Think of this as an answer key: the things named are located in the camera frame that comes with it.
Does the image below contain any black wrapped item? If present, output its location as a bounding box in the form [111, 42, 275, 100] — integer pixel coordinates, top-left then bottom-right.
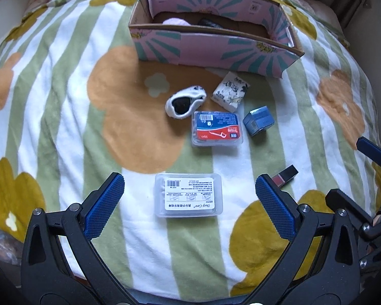
[198, 17, 225, 29]

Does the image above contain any clear plastic bag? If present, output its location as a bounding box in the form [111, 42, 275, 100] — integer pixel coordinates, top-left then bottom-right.
[0, 218, 29, 269]

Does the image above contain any white label floss box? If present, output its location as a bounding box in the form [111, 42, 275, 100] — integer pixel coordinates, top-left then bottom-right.
[154, 173, 226, 218]

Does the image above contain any white panda sock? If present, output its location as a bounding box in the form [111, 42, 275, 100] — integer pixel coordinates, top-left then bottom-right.
[165, 85, 207, 121]

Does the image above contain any pink sunburst cardboard box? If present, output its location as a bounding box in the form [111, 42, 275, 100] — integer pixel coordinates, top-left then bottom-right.
[128, 0, 305, 79]

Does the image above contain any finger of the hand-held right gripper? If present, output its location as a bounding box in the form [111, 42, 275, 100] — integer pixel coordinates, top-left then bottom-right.
[356, 136, 381, 178]
[325, 188, 381, 270]

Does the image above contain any pale pink bed sheet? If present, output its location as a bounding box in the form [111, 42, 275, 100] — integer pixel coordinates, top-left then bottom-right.
[300, 0, 350, 48]

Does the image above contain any floral striped blanket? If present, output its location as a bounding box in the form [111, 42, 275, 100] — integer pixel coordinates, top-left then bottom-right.
[0, 0, 381, 294]

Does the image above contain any small blue box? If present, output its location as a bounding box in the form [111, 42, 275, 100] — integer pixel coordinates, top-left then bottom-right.
[243, 105, 275, 137]

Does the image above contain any black red lipstick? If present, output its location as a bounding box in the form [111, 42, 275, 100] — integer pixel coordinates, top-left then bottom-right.
[271, 164, 299, 187]

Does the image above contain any red label floss box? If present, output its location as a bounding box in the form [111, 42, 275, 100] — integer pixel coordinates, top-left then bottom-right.
[191, 110, 245, 148]

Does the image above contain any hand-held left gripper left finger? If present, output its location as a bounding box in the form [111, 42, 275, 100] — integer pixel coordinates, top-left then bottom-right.
[21, 172, 140, 305]

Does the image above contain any white item inside box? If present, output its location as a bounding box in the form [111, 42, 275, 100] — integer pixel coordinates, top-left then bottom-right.
[163, 17, 193, 28]

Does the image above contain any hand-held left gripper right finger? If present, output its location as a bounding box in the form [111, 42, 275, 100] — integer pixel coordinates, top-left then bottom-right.
[241, 174, 364, 305]

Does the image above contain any white tissue pack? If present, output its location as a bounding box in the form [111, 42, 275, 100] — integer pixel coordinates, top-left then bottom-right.
[212, 71, 251, 114]

